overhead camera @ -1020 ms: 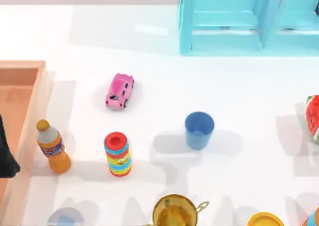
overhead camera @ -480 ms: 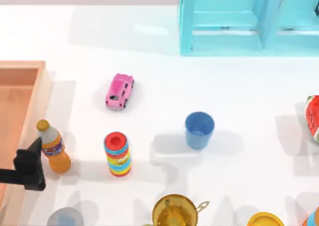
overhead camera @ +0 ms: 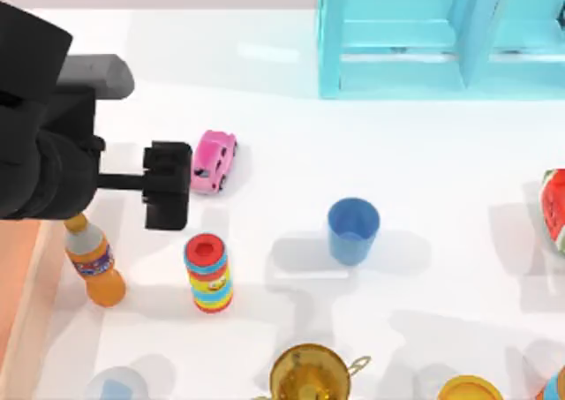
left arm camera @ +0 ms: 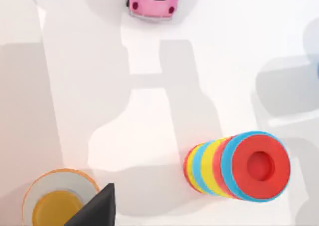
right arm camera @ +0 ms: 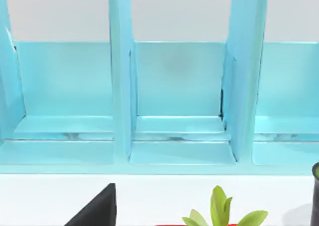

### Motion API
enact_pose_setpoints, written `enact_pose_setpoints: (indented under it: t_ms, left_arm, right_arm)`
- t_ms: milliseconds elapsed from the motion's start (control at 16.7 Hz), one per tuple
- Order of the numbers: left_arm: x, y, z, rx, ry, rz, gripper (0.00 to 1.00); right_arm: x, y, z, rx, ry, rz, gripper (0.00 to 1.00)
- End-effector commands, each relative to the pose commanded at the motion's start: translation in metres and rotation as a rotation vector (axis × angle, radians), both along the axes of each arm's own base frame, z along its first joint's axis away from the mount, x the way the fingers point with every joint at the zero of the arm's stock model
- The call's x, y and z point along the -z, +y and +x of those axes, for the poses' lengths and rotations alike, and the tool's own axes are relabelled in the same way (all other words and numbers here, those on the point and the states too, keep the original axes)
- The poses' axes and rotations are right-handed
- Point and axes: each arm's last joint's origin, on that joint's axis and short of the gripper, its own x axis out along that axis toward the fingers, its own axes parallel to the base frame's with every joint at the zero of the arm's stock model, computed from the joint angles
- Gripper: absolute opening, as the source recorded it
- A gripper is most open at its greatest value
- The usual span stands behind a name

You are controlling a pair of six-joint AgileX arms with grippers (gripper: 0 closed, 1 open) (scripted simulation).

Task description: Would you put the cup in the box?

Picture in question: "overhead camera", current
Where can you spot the pink toy car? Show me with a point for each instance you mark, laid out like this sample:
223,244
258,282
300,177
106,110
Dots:
215,161

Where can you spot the orange drink bottle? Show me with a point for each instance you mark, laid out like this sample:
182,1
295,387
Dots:
95,263

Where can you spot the stack of coloured rings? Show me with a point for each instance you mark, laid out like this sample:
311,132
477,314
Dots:
208,272

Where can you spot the shallow salmon-coloured box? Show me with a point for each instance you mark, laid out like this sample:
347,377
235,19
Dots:
20,294

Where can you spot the pale blue clear cup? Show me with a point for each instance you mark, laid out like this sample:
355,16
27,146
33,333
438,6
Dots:
117,387

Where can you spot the gold trophy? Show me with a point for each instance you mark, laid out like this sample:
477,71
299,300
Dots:
309,378

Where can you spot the light blue rack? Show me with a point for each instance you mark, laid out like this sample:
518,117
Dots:
397,29

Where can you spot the yellow round lid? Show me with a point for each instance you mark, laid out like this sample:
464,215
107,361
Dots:
470,391

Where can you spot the watermelon slice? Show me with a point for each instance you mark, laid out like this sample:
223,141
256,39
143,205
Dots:
555,210

